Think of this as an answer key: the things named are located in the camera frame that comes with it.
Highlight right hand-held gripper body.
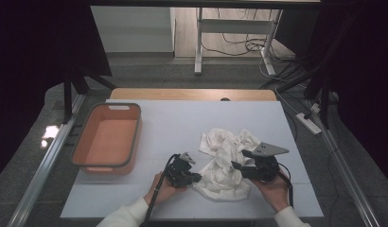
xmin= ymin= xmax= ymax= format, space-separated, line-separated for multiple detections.
xmin=242 ymin=142 xmax=291 ymax=183

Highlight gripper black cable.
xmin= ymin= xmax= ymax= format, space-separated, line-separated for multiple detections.
xmin=276 ymin=162 xmax=295 ymax=210
xmin=141 ymin=153 xmax=181 ymax=227

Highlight white power strip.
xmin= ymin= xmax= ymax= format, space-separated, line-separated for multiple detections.
xmin=295 ymin=113 xmax=323 ymax=136

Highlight wooden table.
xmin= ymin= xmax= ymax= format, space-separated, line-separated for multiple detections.
xmin=110 ymin=87 xmax=277 ymax=102

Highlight white baby garment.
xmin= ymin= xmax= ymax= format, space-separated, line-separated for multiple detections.
xmin=192 ymin=128 xmax=262 ymax=201

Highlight person's right hand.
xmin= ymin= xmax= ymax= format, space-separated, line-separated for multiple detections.
xmin=250 ymin=171 xmax=291 ymax=214

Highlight person's left hand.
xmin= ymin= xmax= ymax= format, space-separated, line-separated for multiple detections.
xmin=144 ymin=171 xmax=188 ymax=206

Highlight orange basket with grey rim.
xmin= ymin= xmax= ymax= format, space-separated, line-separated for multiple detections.
xmin=70 ymin=102 xmax=143 ymax=176

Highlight white table cover board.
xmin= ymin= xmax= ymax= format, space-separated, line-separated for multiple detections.
xmin=60 ymin=98 xmax=325 ymax=220

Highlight black stand legs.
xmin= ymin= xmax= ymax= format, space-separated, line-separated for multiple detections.
xmin=304 ymin=79 xmax=332 ymax=131
xmin=62 ymin=74 xmax=117 ymax=125

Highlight white cabinet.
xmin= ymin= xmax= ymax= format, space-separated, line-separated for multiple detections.
xmin=91 ymin=6 xmax=177 ymax=54

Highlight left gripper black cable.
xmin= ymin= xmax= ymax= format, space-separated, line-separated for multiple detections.
xmin=141 ymin=153 xmax=181 ymax=227

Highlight white desk frame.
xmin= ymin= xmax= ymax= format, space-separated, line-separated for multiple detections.
xmin=194 ymin=8 xmax=283 ymax=77

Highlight aluminium rail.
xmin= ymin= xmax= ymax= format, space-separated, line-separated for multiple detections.
xmin=305 ymin=100 xmax=380 ymax=227
xmin=6 ymin=94 xmax=87 ymax=227

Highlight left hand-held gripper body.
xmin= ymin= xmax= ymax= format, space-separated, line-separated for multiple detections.
xmin=165 ymin=151 xmax=196 ymax=188

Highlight dark curtain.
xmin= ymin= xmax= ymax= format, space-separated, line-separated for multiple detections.
xmin=273 ymin=0 xmax=388 ymax=187
xmin=0 ymin=0 xmax=114 ymax=183

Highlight tangle of floor cables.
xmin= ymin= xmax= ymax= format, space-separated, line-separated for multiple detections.
xmin=201 ymin=8 xmax=297 ymax=64

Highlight white power cable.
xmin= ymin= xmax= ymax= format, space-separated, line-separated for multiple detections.
xmin=274 ymin=89 xmax=302 ymax=116

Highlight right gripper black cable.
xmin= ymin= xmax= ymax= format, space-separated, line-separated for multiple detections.
xmin=276 ymin=162 xmax=295 ymax=210

